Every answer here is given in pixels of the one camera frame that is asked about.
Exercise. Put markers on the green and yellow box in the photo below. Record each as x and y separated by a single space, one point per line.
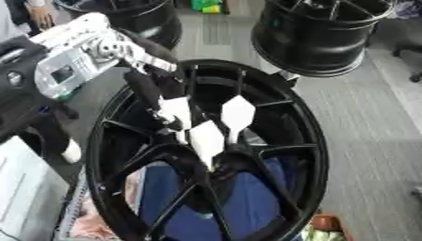
208 5

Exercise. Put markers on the black spoked wheel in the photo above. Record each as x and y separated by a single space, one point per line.
307 138

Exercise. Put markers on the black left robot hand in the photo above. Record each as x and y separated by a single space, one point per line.
151 86

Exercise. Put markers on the person's hand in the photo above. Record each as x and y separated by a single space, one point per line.
42 16

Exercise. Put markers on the blue cloth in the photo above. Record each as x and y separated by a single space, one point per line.
250 204

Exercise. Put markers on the person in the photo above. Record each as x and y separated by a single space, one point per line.
16 15

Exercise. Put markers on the white box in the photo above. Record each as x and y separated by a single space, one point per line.
27 194

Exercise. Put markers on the brown round object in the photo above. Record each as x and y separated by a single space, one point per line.
325 222

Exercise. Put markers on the black wheel rim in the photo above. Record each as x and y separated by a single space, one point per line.
313 40
148 19

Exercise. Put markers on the pink cloth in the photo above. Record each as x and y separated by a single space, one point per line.
90 219

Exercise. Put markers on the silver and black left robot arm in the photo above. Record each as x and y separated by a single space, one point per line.
66 59

